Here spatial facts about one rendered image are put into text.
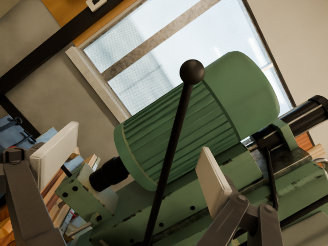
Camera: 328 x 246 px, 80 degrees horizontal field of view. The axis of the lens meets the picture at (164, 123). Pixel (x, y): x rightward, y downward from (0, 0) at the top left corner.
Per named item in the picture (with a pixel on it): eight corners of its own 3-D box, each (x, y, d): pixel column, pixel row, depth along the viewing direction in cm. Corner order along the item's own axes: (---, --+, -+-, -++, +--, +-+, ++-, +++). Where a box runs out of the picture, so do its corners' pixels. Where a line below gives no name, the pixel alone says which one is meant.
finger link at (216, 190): (223, 189, 14) (233, 191, 15) (202, 145, 21) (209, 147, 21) (211, 219, 15) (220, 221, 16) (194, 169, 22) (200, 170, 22)
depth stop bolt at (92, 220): (68, 228, 49) (99, 209, 48) (74, 232, 50) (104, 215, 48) (65, 235, 47) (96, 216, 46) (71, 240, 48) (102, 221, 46)
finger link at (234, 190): (238, 216, 13) (278, 222, 14) (216, 172, 18) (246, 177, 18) (230, 232, 14) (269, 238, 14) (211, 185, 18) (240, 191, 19)
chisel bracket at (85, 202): (61, 177, 52) (86, 161, 51) (96, 211, 56) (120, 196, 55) (47, 196, 45) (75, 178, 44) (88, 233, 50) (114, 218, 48)
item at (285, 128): (242, 127, 50) (306, 89, 47) (255, 150, 52) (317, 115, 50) (258, 140, 42) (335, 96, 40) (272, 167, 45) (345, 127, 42)
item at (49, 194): (53, 176, 61) (67, 167, 60) (56, 179, 61) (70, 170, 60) (1, 241, 40) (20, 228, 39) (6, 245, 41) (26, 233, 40)
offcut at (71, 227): (55, 239, 61) (65, 234, 60) (60, 227, 65) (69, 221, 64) (64, 245, 63) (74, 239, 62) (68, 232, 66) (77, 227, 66)
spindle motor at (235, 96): (119, 117, 53) (221, 48, 48) (156, 163, 58) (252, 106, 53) (102, 148, 36) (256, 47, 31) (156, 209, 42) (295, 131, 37)
